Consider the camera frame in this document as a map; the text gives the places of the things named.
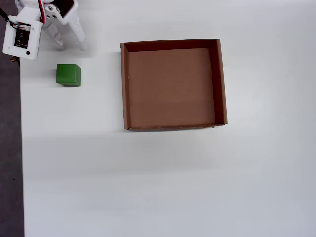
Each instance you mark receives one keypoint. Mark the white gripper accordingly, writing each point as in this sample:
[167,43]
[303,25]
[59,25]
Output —
[74,24]

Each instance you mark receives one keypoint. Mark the green wooden cube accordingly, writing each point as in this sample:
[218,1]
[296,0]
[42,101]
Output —
[67,74]

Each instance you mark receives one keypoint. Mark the brown cardboard box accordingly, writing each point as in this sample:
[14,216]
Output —
[170,89]

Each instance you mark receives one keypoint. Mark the brass metal clamp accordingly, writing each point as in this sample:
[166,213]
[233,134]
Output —
[13,59]

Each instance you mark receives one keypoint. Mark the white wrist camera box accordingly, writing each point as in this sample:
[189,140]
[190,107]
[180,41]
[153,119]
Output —
[34,37]

